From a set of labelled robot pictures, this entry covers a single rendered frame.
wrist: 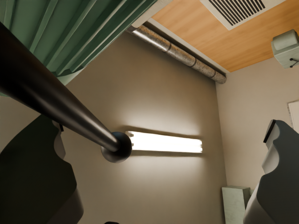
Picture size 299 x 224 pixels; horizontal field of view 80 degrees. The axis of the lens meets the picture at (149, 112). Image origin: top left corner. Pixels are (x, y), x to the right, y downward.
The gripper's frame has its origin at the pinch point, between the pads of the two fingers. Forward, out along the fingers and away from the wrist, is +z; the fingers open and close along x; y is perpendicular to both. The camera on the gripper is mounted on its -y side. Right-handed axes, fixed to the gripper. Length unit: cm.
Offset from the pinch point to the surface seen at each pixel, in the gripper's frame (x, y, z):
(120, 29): -3.7, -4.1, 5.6
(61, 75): -10.7, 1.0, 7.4
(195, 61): 54, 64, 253
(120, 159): -3.9, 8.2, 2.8
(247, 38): 112, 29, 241
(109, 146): -4.2, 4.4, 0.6
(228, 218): 111, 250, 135
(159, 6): -2, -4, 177
